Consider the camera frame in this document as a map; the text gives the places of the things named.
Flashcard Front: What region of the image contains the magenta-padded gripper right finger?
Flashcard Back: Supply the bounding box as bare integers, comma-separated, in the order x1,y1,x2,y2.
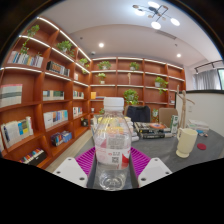
129,146,173,189

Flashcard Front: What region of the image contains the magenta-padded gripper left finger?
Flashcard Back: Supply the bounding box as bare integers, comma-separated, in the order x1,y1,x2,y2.
52,147,98,189

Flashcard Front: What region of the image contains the clear plastic water bottle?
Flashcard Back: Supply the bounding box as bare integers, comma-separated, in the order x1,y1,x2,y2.
92,96,133,192

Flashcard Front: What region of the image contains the stack of dark books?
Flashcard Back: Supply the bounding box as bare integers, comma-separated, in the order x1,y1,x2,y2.
133,121,174,140

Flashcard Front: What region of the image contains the tall green-white carton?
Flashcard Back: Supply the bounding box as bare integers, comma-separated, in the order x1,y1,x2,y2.
170,114,180,135

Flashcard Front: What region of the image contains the tan chair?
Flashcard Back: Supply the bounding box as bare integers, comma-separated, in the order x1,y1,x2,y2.
158,107,179,128

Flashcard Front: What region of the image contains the chair with dark jacket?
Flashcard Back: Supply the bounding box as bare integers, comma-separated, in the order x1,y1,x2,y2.
125,105,152,124

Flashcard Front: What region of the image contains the small colourful oval badge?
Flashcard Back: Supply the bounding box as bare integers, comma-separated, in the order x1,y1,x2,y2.
196,129,209,138

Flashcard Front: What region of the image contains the white tissue box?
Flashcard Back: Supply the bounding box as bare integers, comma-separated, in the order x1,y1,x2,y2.
186,119,210,134

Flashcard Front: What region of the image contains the wooden shelf unit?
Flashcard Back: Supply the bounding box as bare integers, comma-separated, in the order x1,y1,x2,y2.
0,16,187,168

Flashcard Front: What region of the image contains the grey curtain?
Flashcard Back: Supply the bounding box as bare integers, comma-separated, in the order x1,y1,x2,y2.
194,68,222,91

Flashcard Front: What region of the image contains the window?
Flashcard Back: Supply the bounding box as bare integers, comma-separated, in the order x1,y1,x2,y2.
217,68,224,91

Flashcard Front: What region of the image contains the multi-bulb ceiling lamp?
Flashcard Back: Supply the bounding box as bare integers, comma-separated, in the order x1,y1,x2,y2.
132,1,181,30

